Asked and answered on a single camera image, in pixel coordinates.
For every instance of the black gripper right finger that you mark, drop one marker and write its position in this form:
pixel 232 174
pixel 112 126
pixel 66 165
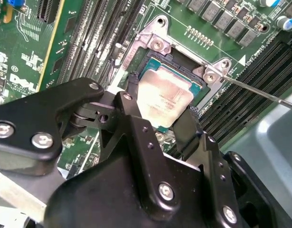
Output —
pixel 186 133

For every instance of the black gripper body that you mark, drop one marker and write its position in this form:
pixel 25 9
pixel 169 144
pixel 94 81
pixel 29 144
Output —
pixel 100 194

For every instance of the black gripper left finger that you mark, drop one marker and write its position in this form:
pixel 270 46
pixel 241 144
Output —
pixel 29 114

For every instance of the silver topped CPU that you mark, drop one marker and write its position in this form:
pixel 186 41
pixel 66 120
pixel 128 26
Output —
pixel 164 95

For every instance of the thin metal locking lever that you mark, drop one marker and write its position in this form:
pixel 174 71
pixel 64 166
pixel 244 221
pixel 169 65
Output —
pixel 259 91
pixel 89 151

